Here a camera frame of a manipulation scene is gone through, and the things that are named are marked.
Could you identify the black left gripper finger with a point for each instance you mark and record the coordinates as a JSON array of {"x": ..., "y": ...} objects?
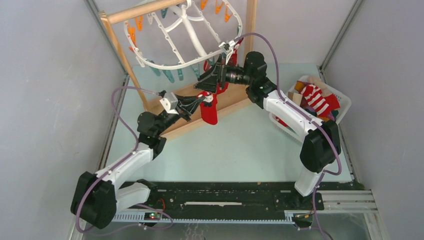
[
  {"x": 190, "y": 100},
  {"x": 187, "y": 111}
]

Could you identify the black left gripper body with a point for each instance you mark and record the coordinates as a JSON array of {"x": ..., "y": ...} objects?
[{"x": 177, "y": 111}]

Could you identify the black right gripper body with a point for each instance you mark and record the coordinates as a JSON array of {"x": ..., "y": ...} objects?
[{"x": 236, "y": 75}]

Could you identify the red Santa sock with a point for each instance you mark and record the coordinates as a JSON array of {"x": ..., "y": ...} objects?
[
  {"x": 208, "y": 108},
  {"x": 222, "y": 81},
  {"x": 233, "y": 60}
]

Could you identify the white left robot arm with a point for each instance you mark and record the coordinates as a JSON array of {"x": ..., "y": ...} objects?
[{"x": 122, "y": 165}]

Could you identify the white oval clip hanger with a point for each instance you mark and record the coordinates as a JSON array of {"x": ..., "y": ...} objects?
[{"x": 189, "y": 40}]

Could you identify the pile of colourful socks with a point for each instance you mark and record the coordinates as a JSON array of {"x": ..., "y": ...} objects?
[{"x": 315, "y": 97}]

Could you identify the teal clothespin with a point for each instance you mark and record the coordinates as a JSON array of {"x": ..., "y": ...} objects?
[
  {"x": 180, "y": 72},
  {"x": 196, "y": 70},
  {"x": 169, "y": 75},
  {"x": 164, "y": 12}
]

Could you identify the orange clothespin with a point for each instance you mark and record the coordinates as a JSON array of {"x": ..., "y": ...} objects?
[
  {"x": 218, "y": 6},
  {"x": 227, "y": 14},
  {"x": 139, "y": 22}
]

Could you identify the red white striped sock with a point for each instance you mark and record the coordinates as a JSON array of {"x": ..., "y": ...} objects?
[{"x": 321, "y": 103}]

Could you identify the white laundry basket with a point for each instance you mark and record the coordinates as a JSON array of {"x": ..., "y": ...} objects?
[{"x": 294, "y": 94}]

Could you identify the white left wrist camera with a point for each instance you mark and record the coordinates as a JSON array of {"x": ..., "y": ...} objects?
[{"x": 169, "y": 103}]

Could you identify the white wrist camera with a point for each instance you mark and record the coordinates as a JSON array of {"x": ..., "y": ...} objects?
[
  {"x": 228, "y": 49},
  {"x": 169, "y": 103}
]

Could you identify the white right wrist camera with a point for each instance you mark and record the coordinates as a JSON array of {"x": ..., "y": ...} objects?
[{"x": 228, "y": 49}]

